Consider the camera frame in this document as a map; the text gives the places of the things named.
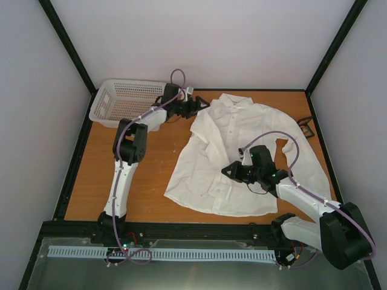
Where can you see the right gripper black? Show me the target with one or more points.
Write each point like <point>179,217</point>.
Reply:
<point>235,173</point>

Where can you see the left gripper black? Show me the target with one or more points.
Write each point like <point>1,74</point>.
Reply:
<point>191,110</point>

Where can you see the white button-up shirt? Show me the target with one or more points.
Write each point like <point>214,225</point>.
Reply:
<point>218,132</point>

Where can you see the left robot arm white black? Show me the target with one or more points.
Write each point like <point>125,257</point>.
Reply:
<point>129,148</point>

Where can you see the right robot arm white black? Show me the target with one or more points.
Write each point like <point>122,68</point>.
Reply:
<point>336,230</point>

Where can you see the black open brooch box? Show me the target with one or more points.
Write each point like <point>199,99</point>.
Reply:
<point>303,123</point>

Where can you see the white perforated plastic basket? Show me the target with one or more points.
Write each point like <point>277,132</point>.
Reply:
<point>120,98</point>

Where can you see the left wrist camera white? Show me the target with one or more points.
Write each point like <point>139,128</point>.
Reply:
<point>187,93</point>

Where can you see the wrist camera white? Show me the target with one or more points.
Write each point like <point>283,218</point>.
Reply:
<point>187,93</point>
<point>242,152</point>

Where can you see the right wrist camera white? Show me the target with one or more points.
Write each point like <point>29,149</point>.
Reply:
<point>242,152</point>

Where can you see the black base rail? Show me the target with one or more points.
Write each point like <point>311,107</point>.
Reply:
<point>258,235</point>

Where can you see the light blue slotted cable duct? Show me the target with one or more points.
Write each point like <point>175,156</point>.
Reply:
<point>164,254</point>

